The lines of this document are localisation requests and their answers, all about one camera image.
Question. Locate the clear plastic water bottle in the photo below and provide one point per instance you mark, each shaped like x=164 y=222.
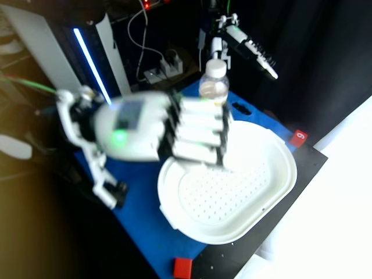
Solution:
x=213 y=87

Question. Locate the white perforated tray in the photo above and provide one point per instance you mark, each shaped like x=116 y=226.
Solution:
x=232 y=197

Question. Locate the white power strip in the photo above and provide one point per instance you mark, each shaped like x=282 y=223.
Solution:
x=171 y=65

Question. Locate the blue table cloth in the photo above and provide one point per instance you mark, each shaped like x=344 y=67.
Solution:
x=145 y=221

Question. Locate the black plastic clip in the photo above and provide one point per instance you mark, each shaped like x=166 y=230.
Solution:
x=241 y=109

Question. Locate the device with red lights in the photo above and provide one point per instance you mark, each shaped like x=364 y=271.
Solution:
x=148 y=4

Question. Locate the white column with blue light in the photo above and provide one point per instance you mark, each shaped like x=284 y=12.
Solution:
x=37 y=49

